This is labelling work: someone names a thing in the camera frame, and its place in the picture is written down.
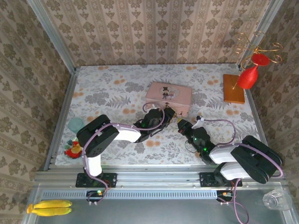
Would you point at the aluminium side rail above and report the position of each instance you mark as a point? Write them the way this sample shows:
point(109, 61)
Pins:
point(61, 116)
point(261, 121)

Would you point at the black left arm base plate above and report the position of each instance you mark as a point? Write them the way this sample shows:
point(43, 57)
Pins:
point(109, 179)

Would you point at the pink illustrated box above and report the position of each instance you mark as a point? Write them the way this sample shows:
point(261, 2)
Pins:
point(154, 93)

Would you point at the aluminium frame post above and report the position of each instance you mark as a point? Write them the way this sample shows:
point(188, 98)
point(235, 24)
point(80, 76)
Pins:
point(259, 30)
point(51, 30)

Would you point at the red plastic wine glass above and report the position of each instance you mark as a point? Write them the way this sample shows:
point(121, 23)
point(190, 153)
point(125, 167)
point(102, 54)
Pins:
point(248, 78)

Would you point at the black controller board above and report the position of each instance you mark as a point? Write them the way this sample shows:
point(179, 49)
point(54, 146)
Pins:
point(224, 195)
point(94, 194)

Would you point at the aluminium front beam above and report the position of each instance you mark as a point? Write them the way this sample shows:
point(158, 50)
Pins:
point(158, 178)

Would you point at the floral table cover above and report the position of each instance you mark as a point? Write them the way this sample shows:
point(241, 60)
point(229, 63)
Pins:
point(116, 77)

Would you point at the teal round lid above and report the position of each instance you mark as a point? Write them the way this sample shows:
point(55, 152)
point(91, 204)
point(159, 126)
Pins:
point(76, 124)

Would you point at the red yellow plush toy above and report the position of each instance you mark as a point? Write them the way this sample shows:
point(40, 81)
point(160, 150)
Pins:
point(73, 150)

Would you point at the clear plastic cup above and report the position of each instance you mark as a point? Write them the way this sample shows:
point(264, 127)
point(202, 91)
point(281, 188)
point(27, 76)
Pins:
point(276, 200)

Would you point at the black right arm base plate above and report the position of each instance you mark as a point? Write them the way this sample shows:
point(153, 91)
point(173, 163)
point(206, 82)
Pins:
point(205, 179)

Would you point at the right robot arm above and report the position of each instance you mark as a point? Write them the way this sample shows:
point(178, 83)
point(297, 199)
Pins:
point(257, 158)

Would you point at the yellow banana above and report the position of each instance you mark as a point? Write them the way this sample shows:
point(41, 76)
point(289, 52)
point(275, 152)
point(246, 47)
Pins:
point(53, 204)
point(51, 212)

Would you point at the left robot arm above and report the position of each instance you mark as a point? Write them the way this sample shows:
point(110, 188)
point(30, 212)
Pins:
point(98, 140)

